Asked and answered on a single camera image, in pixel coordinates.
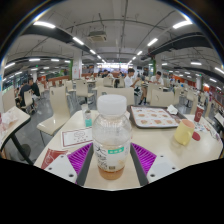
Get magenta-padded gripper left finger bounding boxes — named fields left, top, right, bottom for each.
left=43, top=142, right=95, bottom=187

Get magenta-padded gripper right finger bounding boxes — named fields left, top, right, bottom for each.
left=129, top=142, right=181, bottom=187

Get clear tea bottle white cap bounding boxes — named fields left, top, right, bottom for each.
left=91, top=94, right=133, bottom=181

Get red paper packet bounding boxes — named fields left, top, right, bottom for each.
left=40, top=148, right=69, bottom=170

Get white card red border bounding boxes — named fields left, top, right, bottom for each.
left=60, top=127, right=94, bottom=148

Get pale yellow mug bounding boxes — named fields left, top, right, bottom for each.
left=173, top=118, right=196, bottom=146

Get flat round red coaster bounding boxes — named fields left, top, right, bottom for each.
left=191, top=131, right=202, bottom=142

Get dark food tray paper liner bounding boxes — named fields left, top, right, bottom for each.
left=126, top=104, right=188, bottom=130

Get small teal sanitizer bottle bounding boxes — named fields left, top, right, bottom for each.
left=81, top=103, right=93, bottom=128

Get colourful printed leaflet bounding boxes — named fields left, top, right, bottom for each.
left=194, top=120, right=221, bottom=141

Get crumpled white napkin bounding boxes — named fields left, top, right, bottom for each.
left=166, top=104, right=179, bottom=116

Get group of beige chairs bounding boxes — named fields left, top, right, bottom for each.
left=1, top=77, right=214, bottom=148

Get neighbouring white table black legs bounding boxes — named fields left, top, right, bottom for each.
left=0, top=106, right=34, bottom=166

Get red paper cup white lid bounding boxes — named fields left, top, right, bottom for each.
left=193, top=105, right=205, bottom=123

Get clear plastic bag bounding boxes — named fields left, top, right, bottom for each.
left=0, top=109, right=19, bottom=134

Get white table black edge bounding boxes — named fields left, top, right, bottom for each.
left=213, top=111, right=224, bottom=134

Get person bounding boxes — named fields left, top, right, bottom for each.
left=18, top=79, right=33, bottom=108
left=28, top=77, right=42, bottom=99
left=149, top=70, right=165, bottom=86
left=123, top=67, right=143, bottom=90

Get group of ceiling lights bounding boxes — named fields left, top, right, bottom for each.
left=3, top=19, right=224, bottom=89

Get ceiling air conditioner unit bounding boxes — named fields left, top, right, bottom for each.
left=87, top=30, right=108, bottom=43

